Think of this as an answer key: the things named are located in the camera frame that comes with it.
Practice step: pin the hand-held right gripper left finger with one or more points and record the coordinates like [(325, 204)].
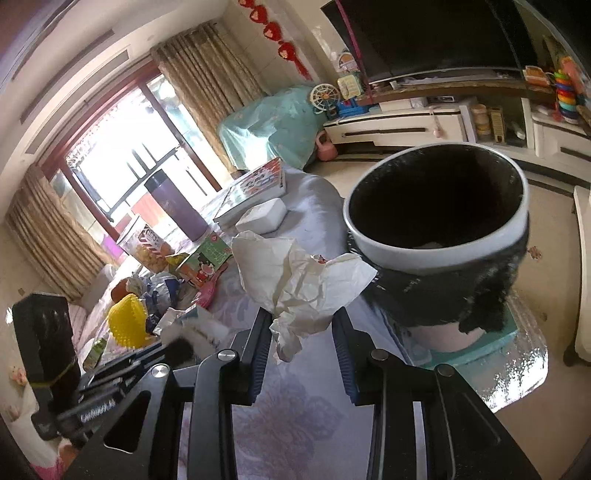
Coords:
[(261, 353)]

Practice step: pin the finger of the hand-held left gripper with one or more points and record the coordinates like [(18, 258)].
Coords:
[(138, 364)]

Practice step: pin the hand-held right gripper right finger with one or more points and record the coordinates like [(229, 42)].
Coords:
[(344, 357)]

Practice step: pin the yellow spiky silicone bowl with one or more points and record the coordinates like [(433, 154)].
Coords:
[(127, 321)]

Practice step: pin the blue plastic packet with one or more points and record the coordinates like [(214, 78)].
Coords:
[(161, 295)]

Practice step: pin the white paper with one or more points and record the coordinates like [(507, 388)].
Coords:
[(295, 277)]

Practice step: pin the green cartoon carton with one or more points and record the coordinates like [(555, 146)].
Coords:
[(207, 258)]

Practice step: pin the white bin with black bag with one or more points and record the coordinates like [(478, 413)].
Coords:
[(415, 258)]

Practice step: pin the white paper packet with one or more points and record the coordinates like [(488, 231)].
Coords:
[(198, 330)]

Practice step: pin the orange fruit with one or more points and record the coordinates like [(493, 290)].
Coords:
[(121, 290)]

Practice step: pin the pink comb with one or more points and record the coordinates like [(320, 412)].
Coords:
[(208, 290)]

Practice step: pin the lilac floral tablecloth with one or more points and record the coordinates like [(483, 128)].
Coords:
[(295, 429)]

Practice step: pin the beige patterned curtain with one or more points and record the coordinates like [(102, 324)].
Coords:
[(207, 87), (51, 240)]

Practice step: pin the yellow snack packet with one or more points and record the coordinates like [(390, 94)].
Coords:
[(176, 262)]

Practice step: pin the white tissue pack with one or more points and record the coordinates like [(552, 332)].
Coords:
[(261, 214)]

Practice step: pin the teal stool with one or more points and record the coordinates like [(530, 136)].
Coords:
[(496, 344)]

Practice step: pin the silver foil mat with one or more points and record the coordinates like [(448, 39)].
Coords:
[(521, 369)]

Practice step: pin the red framed balcony door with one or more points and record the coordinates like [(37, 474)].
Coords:
[(115, 147)]

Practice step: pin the pink toy kettle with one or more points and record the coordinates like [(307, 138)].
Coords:
[(326, 148)]

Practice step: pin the floor sticker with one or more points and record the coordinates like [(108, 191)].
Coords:
[(534, 252)]

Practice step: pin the teal covered chair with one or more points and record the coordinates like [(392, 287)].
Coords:
[(268, 124)]

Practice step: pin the white television cabinet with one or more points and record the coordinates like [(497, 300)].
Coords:
[(397, 131)]

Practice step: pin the pink hanging shoehorn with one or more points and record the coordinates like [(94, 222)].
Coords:
[(437, 129)]

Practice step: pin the blue toy basket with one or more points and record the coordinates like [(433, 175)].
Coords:
[(352, 110)]

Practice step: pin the white side cabinet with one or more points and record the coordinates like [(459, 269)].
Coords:
[(581, 258)]

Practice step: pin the toy ferris wheel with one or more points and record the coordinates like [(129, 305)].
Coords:
[(324, 98)]

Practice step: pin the green toy cash register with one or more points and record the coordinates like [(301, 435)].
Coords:
[(348, 86)]

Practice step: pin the stack of round wooden boxes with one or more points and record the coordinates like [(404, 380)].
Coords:
[(481, 121)]

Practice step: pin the wooden rack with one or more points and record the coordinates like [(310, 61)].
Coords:
[(497, 125)]

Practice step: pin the round picture clock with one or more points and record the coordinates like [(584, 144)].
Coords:
[(345, 60)]

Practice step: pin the red hanging decoration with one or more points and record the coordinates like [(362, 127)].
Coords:
[(272, 30)]

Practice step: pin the black television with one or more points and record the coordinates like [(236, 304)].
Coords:
[(425, 32)]

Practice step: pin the orange toy phone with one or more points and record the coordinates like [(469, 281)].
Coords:
[(535, 76)]

